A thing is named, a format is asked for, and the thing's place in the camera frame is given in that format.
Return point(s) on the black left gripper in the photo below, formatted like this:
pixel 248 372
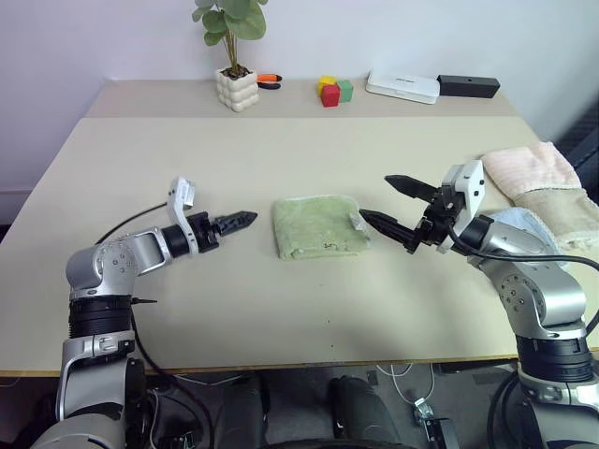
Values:
pixel 205 233

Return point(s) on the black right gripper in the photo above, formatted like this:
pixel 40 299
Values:
pixel 440 220

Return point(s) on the green towel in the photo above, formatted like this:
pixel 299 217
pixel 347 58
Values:
pixel 318 224

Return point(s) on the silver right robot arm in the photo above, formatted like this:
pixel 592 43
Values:
pixel 552 294

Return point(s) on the light blue cloth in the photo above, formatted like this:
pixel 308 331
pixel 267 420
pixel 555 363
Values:
pixel 529 220

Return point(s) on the pink striped towel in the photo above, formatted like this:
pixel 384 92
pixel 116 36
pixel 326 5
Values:
pixel 529 163

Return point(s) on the beige towel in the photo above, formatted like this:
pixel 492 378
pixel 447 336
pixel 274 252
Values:
pixel 557 210

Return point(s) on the white flat box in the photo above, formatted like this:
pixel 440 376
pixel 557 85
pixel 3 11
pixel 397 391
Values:
pixel 402 86

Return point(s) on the green cube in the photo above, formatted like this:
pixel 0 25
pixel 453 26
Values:
pixel 346 91

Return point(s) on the red cube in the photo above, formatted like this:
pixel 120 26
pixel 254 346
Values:
pixel 331 97

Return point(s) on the white bubble plant pot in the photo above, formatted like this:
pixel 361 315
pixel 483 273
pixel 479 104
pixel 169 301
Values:
pixel 237 92

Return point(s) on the black rectangular box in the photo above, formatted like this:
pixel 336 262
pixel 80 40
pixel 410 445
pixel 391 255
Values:
pixel 468 86

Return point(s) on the yellow cube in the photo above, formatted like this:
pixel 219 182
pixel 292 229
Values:
pixel 326 81

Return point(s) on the orange black pliers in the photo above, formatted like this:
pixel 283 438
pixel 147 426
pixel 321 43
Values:
pixel 269 79

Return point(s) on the dark grey rounded shape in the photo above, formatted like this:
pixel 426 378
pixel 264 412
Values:
pixel 241 411

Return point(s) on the black chair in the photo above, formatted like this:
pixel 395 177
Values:
pixel 580 135

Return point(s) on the green leafy plant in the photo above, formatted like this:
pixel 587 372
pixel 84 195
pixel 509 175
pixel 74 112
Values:
pixel 236 18

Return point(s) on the silver metal clamp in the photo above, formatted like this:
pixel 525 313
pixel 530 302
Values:
pixel 423 411

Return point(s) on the black rounded shape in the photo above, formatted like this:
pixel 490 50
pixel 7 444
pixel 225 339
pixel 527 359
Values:
pixel 360 411

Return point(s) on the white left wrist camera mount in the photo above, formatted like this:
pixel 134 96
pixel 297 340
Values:
pixel 180 215

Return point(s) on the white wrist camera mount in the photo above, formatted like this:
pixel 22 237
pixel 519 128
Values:
pixel 180 215
pixel 472 187

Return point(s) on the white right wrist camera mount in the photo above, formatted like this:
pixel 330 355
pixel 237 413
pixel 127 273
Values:
pixel 472 187

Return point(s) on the black metal bracket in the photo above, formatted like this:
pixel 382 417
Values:
pixel 442 432

